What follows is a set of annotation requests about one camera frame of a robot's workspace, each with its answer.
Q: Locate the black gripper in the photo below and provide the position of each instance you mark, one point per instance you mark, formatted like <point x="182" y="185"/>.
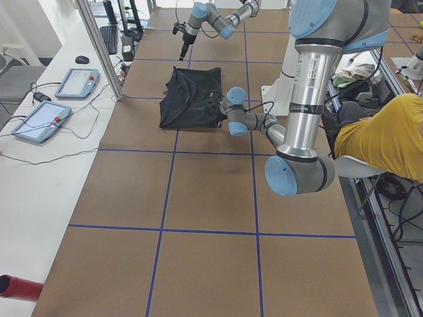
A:
<point x="187" y="39"/>

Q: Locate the black t-shirt with logo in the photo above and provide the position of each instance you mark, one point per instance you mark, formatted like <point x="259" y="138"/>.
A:
<point x="186" y="101"/>

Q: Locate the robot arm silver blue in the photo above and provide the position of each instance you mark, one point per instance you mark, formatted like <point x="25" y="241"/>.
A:
<point x="207" y="12"/>
<point x="323" y="31"/>

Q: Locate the black keyboard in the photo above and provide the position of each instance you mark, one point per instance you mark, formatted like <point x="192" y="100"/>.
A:
<point x="109" y="36"/>

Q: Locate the black computer mouse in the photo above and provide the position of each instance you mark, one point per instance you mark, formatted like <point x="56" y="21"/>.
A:
<point x="81" y="59"/>

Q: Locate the far teach pendant tablet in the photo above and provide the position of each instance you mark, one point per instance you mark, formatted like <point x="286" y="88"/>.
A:
<point x="78" y="83"/>

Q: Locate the teach pendant tablet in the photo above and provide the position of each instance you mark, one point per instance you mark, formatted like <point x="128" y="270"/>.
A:
<point x="42" y="122"/>
<point x="78" y="83"/>

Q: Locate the near teach pendant tablet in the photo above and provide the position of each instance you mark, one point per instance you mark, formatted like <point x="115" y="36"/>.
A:
<point x="42" y="122"/>

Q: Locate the brown paper table cover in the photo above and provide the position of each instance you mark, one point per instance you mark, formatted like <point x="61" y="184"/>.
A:
<point x="183" y="223"/>

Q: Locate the white chair seat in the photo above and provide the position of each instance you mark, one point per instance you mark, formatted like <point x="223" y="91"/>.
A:
<point x="350" y="167"/>

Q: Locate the person in yellow shirt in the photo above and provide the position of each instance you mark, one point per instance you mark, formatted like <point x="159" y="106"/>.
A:
<point x="390" y="139"/>

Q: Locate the red cylinder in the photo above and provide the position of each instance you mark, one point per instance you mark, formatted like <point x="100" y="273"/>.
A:
<point x="21" y="289"/>

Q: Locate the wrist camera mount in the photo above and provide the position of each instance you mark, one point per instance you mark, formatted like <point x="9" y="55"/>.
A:
<point x="215" y="98"/>
<point x="179" y="27"/>

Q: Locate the aluminium frame post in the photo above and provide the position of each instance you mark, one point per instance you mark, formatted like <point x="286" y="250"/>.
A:
<point x="98" y="44"/>

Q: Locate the white camera mast post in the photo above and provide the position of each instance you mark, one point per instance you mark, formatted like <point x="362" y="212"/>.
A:
<point x="278" y="95"/>

